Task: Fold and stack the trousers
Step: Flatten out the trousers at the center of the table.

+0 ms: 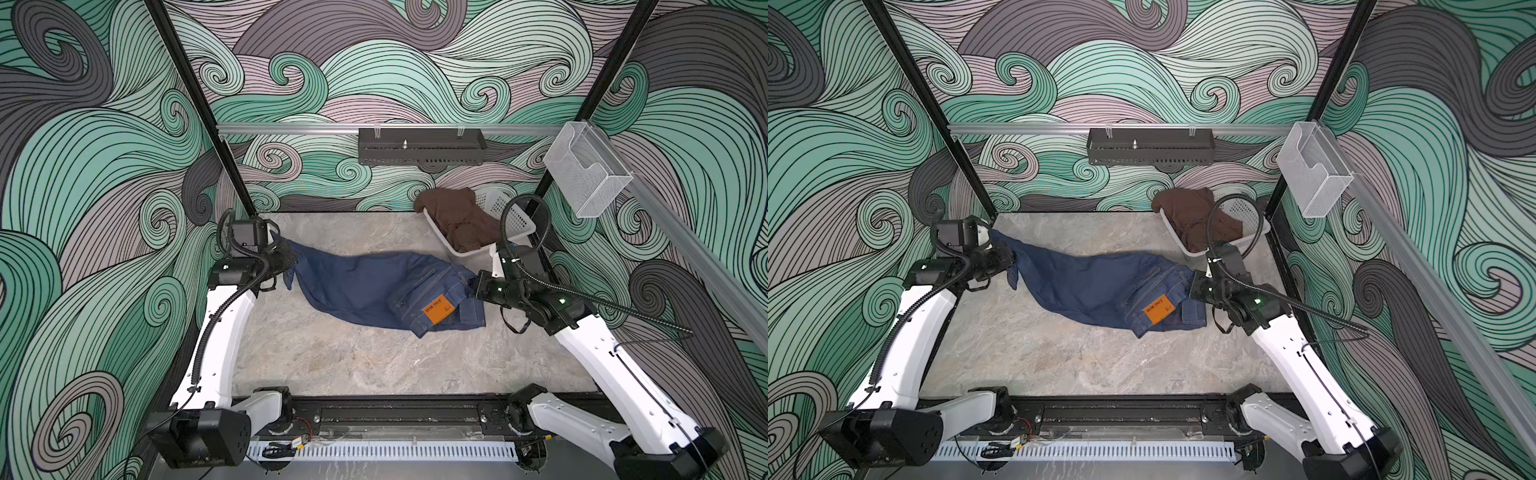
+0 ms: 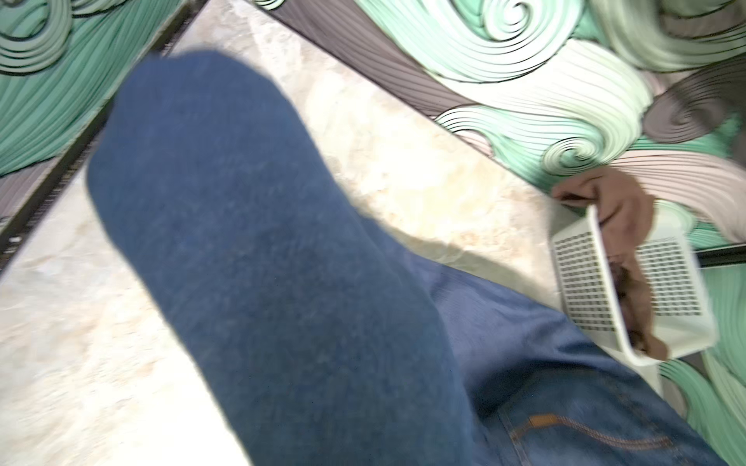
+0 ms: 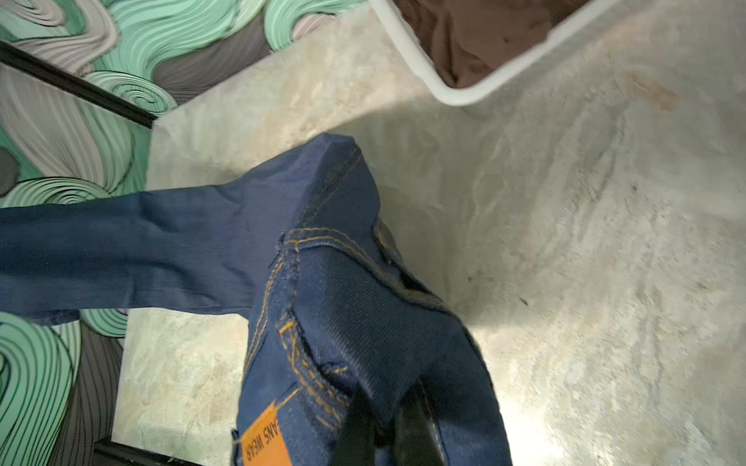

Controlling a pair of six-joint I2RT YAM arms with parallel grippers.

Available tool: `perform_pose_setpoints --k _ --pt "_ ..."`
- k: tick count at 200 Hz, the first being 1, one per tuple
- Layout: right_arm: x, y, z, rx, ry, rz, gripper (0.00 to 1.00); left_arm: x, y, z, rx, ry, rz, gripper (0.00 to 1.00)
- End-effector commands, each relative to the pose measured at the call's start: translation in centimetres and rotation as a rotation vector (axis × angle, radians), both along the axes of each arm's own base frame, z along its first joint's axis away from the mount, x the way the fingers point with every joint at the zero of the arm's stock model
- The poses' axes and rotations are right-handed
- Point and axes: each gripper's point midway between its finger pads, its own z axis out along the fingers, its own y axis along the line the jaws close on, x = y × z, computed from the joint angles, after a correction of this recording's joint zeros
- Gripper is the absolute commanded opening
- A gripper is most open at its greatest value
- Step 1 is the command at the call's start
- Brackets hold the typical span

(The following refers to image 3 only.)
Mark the blue denim jeans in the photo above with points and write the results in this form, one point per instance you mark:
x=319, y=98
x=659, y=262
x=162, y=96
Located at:
x=297, y=247

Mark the brown trousers in basket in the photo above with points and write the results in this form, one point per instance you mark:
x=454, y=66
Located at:
x=469, y=39

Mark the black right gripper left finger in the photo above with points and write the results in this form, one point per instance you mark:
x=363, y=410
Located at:
x=356, y=442

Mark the white plastic laundry basket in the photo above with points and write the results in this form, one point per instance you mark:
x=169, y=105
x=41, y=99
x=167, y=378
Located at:
x=571, y=31

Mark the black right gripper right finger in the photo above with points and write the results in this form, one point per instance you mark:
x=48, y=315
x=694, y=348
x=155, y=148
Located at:
x=415, y=441

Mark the black corner frame post left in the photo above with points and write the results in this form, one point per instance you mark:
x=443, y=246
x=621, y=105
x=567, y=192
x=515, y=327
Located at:
x=78, y=87

